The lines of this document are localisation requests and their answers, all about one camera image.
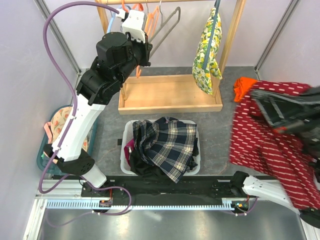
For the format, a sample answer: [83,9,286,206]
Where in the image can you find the light blue hanger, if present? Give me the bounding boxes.
[106,5,132,34]

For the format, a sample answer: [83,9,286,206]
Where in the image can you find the orange cloth on floor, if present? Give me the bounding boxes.
[233,76,258,103]

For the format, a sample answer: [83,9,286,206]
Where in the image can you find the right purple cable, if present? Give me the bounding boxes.
[224,196,259,217]

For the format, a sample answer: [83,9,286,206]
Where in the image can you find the white slotted cable duct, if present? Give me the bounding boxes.
[46,199,235,211]

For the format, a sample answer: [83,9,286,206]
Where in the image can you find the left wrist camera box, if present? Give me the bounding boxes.
[115,8,147,44]

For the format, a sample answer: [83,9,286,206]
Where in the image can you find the red polka dot garment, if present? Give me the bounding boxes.
[229,80,320,210]

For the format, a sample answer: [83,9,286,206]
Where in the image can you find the white plastic laundry basket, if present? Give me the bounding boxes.
[120,120,201,176]

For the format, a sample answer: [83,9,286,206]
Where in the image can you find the wooden clothes rack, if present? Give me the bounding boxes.
[94,0,248,116]

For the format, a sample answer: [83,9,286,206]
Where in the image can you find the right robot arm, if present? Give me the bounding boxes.
[229,83,320,228]

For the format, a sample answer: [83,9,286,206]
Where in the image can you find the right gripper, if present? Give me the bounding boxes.
[248,81,320,158]

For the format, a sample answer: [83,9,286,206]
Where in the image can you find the floral tulip cloth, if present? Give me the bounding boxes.
[43,106,90,153]

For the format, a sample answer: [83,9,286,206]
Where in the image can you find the teal plastic tub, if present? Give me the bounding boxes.
[36,105,98,171]

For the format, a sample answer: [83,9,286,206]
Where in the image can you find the blue-grey hanger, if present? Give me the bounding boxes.
[202,0,221,70]

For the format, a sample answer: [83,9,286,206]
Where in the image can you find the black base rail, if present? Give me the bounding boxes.
[51,174,261,207]

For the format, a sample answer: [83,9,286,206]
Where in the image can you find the grey hanger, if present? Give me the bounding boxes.
[149,0,182,58]

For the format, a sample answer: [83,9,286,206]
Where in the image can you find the lemon print garment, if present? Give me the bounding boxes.
[192,7,222,95]

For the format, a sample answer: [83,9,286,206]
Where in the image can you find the orange hanger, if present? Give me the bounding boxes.
[136,6,160,78]
[121,0,144,12]

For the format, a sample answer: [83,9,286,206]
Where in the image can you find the navy plaid skirt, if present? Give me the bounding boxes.
[129,117,200,183]

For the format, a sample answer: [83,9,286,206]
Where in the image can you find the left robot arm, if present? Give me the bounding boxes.
[44,31,153,197]

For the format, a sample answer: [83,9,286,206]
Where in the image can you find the black skirt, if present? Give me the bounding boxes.
[129,145,199,183]

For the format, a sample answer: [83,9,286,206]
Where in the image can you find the magenta pleated skirt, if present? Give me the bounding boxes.
[123,139,135,165]

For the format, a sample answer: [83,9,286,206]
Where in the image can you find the black square floor marker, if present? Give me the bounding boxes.
[117,138,123,146]

